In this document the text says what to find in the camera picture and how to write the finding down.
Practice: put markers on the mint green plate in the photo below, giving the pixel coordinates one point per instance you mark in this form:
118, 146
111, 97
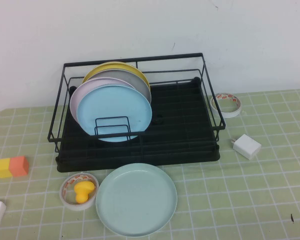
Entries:
135, 200

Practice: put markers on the blue plate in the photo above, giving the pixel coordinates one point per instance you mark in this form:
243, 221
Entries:
115, 105

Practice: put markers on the grey plate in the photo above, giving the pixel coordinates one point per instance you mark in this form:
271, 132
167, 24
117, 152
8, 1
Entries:
135, 80

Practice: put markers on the yellow plate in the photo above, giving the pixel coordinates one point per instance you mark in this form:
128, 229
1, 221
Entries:
107, 66

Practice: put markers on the pink plate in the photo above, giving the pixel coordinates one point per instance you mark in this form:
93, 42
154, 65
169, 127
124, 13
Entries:
82, 97

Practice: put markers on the black plastic drip tray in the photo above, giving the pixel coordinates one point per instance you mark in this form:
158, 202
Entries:
140, 163

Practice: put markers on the white double-sided tape roll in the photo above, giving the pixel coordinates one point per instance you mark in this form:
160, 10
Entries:
76, 206
230, 114

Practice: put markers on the yellow rubber duck toy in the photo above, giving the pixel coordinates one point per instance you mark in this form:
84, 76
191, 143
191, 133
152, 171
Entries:
81, 192

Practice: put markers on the white USB charger plug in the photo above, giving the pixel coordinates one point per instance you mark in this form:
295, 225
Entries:
247, 146

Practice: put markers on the orange cube block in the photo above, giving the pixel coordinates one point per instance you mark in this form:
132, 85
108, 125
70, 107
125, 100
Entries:
18, 166

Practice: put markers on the yellow cube block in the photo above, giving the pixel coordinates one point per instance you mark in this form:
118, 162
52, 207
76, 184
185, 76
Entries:
2, 167

